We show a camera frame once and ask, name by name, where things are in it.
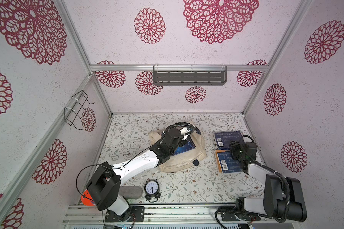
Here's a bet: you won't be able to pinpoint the beige canvas tote bag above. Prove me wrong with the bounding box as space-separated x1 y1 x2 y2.
143 122 207 173

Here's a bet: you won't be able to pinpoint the orange spine book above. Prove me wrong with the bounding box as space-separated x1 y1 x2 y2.
214 150 222 173

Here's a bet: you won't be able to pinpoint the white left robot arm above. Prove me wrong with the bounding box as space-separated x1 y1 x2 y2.
86 124 195 218

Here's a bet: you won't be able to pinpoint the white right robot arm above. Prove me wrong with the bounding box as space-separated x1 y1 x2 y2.
229 140 307 223

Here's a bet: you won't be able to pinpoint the blue books in bag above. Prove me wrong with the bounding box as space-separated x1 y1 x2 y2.
173 136 196 155

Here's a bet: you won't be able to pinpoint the black analog alarm clock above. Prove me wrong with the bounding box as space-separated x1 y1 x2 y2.
144 179 161 203

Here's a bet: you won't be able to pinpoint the grey sponge block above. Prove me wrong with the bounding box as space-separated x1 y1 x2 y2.
119 186 143 199

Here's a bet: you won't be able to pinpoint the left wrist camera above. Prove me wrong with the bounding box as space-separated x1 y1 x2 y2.
180 126 195 137

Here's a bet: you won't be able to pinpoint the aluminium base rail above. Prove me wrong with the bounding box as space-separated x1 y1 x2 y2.
61 203 303 225

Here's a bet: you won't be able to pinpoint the grey metal wall shelf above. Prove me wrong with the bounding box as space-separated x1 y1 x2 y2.
152 65 227 86

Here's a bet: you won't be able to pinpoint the black wire wall rack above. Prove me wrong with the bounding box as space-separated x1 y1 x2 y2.
63 90 95 131

